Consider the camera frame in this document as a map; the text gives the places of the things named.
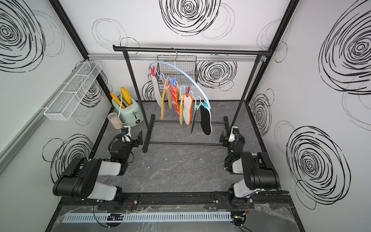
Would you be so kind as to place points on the dark grey felt insole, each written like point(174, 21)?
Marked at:
point(193, 120)

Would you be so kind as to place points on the black foam insole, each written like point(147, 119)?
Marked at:
point(206, 120)

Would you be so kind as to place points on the light blue clip hanger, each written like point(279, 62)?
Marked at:
point(185, 74)

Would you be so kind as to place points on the red orange-edged insole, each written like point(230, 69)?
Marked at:
point(174, 98)

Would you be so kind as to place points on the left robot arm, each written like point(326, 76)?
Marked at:
point(79, 179)

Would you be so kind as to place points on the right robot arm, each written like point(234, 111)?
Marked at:
point(257, 169)

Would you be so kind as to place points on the white orange-edged insole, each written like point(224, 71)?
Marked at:
point(187, 108)

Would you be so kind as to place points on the mint clothespin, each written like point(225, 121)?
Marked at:
point(196, 105)

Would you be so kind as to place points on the teal clothespin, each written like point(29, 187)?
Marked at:
point(205, 105)

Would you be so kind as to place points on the purple clothespin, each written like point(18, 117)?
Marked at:
point(187, 90)

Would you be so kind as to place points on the black garment rack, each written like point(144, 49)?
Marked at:
point(228, 127)

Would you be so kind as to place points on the blue clothespin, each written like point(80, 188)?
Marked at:
point(173, 82)

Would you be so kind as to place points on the mint green toaster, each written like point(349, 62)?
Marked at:
point(132, 115)

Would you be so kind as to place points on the red clothespin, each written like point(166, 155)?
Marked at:
point(153, 71)

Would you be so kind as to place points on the yellow insole in toaster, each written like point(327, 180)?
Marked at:
point(125, 96)

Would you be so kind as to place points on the clear plastic cup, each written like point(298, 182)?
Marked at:
point(115, 120)

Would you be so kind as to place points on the orange-yellow insole in toaster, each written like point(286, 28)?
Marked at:
point(117, 100)

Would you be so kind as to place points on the black wire basket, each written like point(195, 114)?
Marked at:
point(184, 68)

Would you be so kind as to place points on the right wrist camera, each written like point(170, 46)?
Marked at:
point(234, 135)

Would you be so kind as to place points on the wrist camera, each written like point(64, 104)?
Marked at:
point(234, 135)
point(126, 133)

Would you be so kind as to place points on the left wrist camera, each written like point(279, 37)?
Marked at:
point(126, 133)

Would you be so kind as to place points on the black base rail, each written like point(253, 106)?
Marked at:
point(217, 200)

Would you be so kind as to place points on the white mesh wall shelf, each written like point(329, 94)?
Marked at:
point(82, 88)

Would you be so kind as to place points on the white slotted cable duct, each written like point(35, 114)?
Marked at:
point(147, 217)

